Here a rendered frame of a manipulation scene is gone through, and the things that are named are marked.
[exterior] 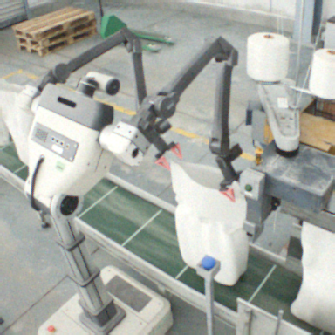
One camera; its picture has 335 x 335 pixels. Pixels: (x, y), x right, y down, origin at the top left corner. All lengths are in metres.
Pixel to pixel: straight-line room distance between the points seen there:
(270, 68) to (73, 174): 0.82
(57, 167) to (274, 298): 1.32
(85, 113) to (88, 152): 0.14
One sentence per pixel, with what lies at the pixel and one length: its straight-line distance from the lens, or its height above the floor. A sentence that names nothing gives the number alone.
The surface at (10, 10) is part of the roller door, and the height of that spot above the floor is 0.30.
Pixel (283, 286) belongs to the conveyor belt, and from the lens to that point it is 2.23.
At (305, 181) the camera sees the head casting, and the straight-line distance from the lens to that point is 1.37.
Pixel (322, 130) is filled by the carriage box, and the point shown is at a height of 1.33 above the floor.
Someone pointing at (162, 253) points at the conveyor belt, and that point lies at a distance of 2.38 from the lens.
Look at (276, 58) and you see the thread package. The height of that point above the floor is 1.63.
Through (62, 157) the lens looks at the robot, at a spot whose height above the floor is 1.39.
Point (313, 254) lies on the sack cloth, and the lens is 1.75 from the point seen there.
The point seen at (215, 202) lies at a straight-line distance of 1.80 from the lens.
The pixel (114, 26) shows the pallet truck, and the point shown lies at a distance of 6.92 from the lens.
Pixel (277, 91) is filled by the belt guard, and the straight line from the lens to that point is 1.73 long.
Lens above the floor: 2.20
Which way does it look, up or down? 37 degrees down
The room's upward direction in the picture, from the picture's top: 1 degrees counter-clockwise
